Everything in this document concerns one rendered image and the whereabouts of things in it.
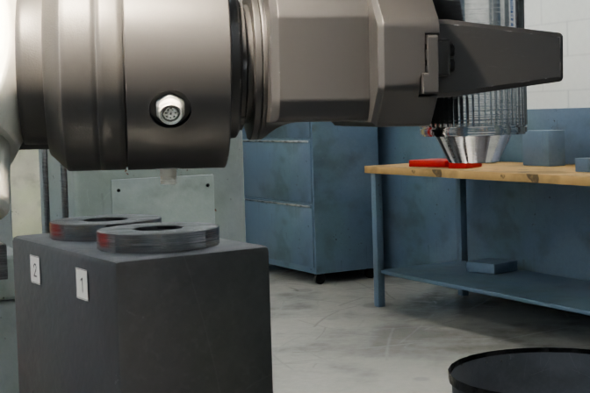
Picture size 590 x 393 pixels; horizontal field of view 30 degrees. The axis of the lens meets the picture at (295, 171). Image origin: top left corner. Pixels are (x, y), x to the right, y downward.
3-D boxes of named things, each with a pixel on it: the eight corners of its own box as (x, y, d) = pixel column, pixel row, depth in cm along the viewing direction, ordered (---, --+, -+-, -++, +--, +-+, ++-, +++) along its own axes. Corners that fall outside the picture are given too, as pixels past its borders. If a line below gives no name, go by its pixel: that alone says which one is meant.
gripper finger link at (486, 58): (557, 96, 47) (414, 97, 46) (556, 19, 47) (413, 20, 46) (572, 95, 45) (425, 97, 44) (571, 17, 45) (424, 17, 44)
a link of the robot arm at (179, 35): (441, -68, 42) (121, -69, 40) (443, 186, 42) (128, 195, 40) (369, -25, 54) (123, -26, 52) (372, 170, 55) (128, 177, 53)
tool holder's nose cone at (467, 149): (427, 165, 48) (426, 136, 48) (445, 160, 51) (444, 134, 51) (505, 164, 47) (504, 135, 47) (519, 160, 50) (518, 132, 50)
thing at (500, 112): (407, 137, 47) (404, 4, 47) (435, 134, 52) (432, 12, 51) (516, 135, 46) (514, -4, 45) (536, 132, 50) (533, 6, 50)
